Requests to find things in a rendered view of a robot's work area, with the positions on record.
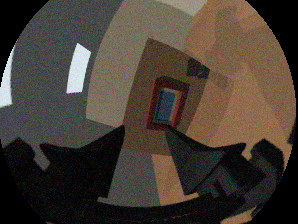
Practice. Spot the dark red picture frame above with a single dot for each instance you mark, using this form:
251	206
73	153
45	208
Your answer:
166	104

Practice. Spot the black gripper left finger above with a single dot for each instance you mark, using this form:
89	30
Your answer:
94	163

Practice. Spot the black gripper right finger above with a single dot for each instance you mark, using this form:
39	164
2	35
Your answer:
194	161

